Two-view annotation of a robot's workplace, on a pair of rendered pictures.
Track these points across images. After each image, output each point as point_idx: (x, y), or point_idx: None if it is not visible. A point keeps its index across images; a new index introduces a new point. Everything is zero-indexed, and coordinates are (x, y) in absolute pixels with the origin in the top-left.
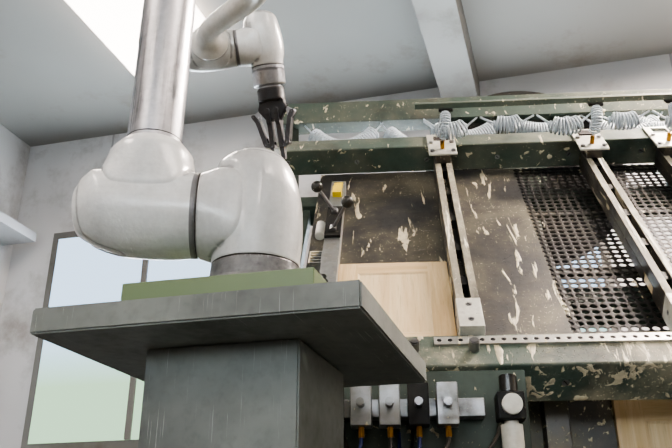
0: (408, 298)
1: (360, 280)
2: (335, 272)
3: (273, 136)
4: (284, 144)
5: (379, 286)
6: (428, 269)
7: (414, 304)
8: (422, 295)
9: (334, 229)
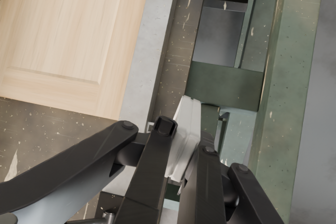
0: (50, 10)
1: (100, 67)
2: (131, 74)
3: (193, 183)
4: (143, 137)
5: (78, 46)
6: (3, 73)
7: None
8: (31, 13)
9: (105, 211)
